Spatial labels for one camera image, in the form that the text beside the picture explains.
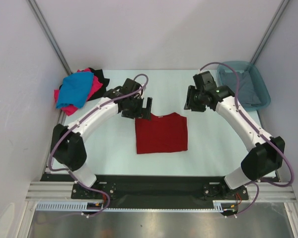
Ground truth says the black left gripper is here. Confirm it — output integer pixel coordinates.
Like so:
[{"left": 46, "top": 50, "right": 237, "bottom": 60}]
[{"left": 122, "top": 96, "right": 151, "bottom": 121}]

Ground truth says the red t shirt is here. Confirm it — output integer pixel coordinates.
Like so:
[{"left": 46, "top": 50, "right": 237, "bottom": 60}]
[{"left": 135, "top": 113, "right": 188, "bottom": 154}]

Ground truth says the blue t shirt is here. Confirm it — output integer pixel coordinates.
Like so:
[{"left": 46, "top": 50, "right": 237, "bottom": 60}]
[{"left": 56, "top": 71, "right": 94, "bottom": 109}]

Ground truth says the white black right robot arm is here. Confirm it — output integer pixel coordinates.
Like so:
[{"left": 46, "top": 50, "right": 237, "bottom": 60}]
[{"left": 184, "top": 71, "right": 285, "bottom": 199}]

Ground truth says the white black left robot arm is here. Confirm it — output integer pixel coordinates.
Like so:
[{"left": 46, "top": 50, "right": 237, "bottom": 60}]
[{"left": 48, "top": 78, "right": 152, "bottom": 198}]

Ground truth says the grey t shirt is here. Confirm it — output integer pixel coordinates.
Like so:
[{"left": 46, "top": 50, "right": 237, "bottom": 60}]
[{"left": 219, "top": 69, "right": 261, "bottom": 109}]

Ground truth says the teal plastic basket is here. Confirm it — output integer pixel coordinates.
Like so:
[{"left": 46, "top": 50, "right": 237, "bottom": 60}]
[{"left": 217, "top": 61, "right": 271, "bottom": 112}]

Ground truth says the black folded t shirt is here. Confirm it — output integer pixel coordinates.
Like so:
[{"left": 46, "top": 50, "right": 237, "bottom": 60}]
[{"left": 58, "top": 67, "right": 110, "bottom": 101}]

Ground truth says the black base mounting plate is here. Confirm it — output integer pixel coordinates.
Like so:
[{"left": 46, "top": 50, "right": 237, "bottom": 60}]
[{"left": 40, "top": 174, "right": 278, "bottom": 210}]

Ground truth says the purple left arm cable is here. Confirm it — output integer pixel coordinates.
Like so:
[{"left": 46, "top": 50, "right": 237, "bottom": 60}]
[{"left": 36, "top": 73, "right": 149, "bottom": 224}]

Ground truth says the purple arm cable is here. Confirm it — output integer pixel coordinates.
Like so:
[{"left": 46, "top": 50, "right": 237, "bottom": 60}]
[
  {"left": 36, "top": 73, "right": 149, "bottom": 224},
  {"left": 200, "top": 61, "right": 295, "bottom": 219}
]

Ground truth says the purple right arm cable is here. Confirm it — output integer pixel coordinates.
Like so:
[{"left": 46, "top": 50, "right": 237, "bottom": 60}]
[{"left": 200, "top": 61, "right": 295, "bottom": 219}]

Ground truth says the grey slotted cable duct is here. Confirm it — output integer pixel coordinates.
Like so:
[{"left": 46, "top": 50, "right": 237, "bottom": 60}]
[{"left": 36, "top": 201, "right": 237, "bottom": 213}]

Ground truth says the right aluminium corner post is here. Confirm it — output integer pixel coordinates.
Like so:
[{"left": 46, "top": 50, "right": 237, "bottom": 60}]
[{"left": 250, "top": 0, "right": 292, "bottom": 64}]

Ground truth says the aluminium corner post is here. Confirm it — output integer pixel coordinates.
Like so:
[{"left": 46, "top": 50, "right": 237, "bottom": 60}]
[
  {"left": 26, "top": 0, "right": 72, "bottom": 75},
  {"left": 250, "top": 0, "right": 292, "bottom": 64}
]

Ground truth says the aluminium front frame rail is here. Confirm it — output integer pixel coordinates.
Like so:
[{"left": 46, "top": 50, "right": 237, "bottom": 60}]
[{"left": 25, "top": 181, "right": 297, "bottom": 203}]

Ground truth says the left aluminium corner post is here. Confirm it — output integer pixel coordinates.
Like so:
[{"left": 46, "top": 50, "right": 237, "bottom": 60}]
[{"left": 26, "top": 0, "right": 72, "bottom": 75}]

